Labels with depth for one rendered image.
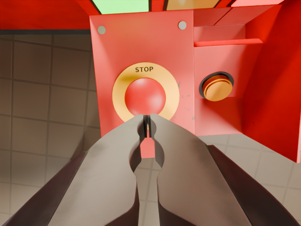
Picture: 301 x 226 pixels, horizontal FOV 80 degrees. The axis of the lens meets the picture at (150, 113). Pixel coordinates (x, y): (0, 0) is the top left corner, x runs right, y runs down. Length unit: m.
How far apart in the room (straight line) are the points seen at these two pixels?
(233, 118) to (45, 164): 1.09
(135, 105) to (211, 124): 0.16
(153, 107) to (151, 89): 0.02
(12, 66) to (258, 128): 1.15
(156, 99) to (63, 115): 0.96
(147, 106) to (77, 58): 0.91
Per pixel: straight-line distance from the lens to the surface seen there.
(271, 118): 0.25
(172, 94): 0.20
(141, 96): 0.17
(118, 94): 0.20
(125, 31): 0.20
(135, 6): 0.19
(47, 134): 1.17
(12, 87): 1.22
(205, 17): 0.80
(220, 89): 0.26
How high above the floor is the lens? 0.98
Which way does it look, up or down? 81 degrees down
